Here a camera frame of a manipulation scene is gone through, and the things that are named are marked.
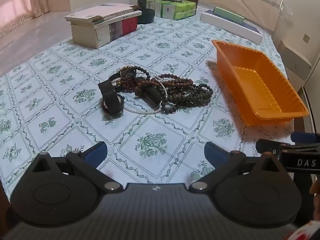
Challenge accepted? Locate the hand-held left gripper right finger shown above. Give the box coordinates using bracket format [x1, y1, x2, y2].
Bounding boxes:
[189, 142, 282, 193]

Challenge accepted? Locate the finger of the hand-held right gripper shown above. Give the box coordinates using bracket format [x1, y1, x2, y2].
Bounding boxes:
[291, 132, 320, 144]
[255, 139, 292, 156]

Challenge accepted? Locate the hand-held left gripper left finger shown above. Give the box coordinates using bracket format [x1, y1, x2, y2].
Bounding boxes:
[30, 141, 124, 193]

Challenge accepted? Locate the black round watch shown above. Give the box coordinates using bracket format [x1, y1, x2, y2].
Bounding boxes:
[98, 80, 125, 117]

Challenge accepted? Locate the long dark bead necklace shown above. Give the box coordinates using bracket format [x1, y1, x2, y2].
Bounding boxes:
[161, 79, 213, 114]

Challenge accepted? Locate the orange plastic tray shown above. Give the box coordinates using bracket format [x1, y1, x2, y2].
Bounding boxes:
[211, 39, 310, 127]

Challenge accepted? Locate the dark red bead bracelet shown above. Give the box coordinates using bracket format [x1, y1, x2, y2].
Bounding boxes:
[119, 76, 137, 92]

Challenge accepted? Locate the brown wooden bead bracelet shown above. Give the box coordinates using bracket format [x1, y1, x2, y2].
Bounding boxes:
[157, 73, 193, 87]

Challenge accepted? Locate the white pearl necklace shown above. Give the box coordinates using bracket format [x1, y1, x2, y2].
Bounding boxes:
[124, 77, 168, 115]

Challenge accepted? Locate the black strap watch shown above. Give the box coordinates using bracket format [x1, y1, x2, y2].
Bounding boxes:
[135, 77, 163, 105]

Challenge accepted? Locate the black watch with gold trim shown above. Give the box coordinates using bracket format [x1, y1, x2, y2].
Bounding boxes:
[111, 67, 137, 90]

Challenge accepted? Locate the black bead bracelet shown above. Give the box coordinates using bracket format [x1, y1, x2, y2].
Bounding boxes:
[119, 66, 152, 80]

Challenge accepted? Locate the person's right hand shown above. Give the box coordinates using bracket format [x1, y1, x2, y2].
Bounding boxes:
[309, 180, 320, 221]

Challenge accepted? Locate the white wardrobe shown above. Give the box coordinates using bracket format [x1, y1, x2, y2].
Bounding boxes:
[300, 52, 320, 135]

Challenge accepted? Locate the floral printed bedsheet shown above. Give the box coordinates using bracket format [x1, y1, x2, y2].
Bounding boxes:
[0, 12, 295, 200]

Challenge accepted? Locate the red and white clothing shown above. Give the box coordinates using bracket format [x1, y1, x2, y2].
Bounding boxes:
[286, 220, 320, 240]

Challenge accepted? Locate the beige nightstand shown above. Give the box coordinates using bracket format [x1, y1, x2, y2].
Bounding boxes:
[277, 40, 314, 88]

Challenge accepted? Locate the cream boxed book set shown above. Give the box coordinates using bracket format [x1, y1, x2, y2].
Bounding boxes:
[71, 17, 138, 49]

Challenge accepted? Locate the dark blue flat box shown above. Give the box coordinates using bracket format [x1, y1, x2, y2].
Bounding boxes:
[242, 21, 262, 34]

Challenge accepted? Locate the white flat box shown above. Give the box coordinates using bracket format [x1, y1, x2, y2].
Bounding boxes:
[200, 10, 263, 45]

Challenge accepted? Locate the thin white book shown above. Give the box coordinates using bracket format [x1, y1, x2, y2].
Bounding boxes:
[94, 10, 143, 27]

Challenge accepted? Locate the green long box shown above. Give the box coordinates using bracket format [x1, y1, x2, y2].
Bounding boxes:
[213, 7, 245, 26]

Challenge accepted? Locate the large cream book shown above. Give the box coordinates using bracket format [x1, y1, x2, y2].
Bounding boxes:
[64, 3, 143, 22]

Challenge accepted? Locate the glass jar with green base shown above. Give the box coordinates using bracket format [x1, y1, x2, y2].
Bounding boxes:
[130, 0, 156, 25]

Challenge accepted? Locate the plastic-wrapped beige headboard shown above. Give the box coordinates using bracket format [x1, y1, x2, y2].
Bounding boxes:
[154, 0, 283, 38]

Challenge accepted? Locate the green tissue pack bundle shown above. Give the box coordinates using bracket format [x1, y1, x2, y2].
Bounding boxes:
[147, 0, 197, 21]

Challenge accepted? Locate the pink curtain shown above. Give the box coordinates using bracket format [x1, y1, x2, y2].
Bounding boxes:
[0, 0, 50, 39]

